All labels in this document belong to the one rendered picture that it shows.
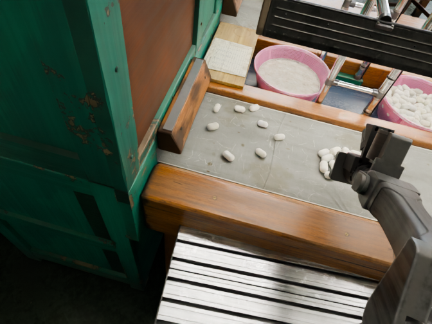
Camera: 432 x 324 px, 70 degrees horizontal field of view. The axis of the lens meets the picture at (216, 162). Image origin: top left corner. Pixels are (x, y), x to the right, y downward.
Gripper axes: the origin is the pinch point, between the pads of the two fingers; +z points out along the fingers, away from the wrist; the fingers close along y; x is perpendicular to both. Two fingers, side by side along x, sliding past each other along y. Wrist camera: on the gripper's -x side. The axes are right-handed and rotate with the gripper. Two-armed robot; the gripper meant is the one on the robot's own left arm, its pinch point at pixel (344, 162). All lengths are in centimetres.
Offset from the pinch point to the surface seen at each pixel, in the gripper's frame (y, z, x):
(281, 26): 24.5, -9.9, -24.8
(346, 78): -6, 45, -25
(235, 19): 40, 56, -37
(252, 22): 33, 57, -38
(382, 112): -18.0, 33.6, -15.5
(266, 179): 17.2, 0.5, 9.4
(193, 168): 36.1, -1.5, 11.2
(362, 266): -8.3, -10.1, 21.0
